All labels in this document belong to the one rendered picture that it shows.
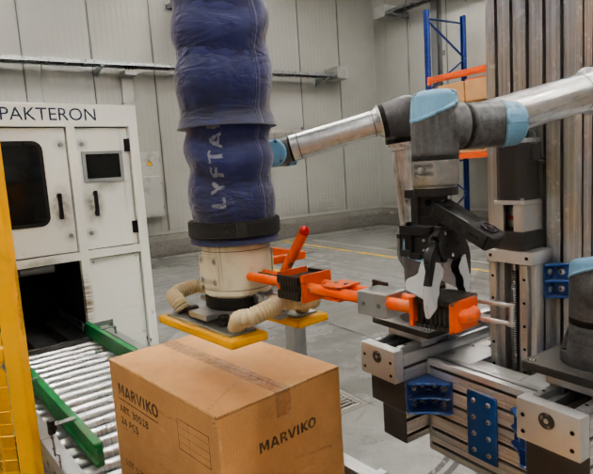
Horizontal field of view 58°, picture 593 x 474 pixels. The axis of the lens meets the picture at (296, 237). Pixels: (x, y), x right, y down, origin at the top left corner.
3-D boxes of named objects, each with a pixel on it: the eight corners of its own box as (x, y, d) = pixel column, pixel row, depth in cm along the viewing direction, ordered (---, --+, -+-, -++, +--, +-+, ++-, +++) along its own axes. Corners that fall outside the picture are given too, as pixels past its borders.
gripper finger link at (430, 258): (432, 289, 87) (443, 238, 88) (441, 291, 85) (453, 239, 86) (416, 283, 84) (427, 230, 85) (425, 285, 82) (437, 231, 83)
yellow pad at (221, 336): (158, 323, 138) (156, 304, 137) (191, 314, 145) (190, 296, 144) (232, 351, 113) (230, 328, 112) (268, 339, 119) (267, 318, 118)
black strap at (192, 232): (171, 237, 133) (170, 221, 133) (247, 226, 148) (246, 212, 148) (221, 243, 116) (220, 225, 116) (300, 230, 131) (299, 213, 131)
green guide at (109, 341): (86, 335, 327) (84, 321, 326) (103, 331, 333) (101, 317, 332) (217, 420, 203) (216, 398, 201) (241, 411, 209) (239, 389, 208)
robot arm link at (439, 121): (472, 86, 82) (422, 87, 80) (473, 157, 83) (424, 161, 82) (446, 94, 90) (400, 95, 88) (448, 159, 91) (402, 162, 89)
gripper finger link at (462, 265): (447, 292, 97) (435, 249, 93) (477, 297, 92) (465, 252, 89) (439, 302, 95) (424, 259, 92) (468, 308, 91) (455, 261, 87)
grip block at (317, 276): (275, 298, 115) (273, 272, 114) (308, 290, 121) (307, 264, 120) (300, 305, 108) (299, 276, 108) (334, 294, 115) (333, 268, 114)
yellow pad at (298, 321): (219, 307, 150) (217, 290, 150) (248, 299, 157) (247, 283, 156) (298, 329, 125) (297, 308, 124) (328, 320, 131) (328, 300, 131)
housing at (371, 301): (356, 313, 99) (355, 290, 98) (379, 306, 103) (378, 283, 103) (385, 320, 94) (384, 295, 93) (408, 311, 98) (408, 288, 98)
